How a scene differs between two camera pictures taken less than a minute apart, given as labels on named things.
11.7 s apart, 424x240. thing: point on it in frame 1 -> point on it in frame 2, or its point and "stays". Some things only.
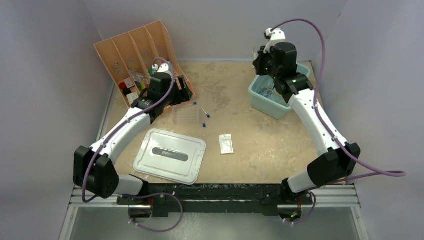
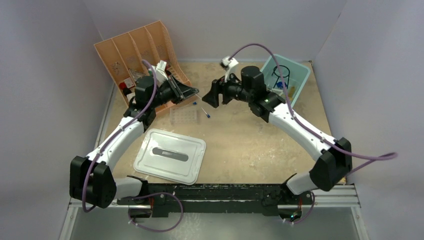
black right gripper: (263, 56) -> (212, 97)
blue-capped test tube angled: (207, 115) stays
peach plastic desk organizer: (128, 57) stays
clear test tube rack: (185, 115) stays
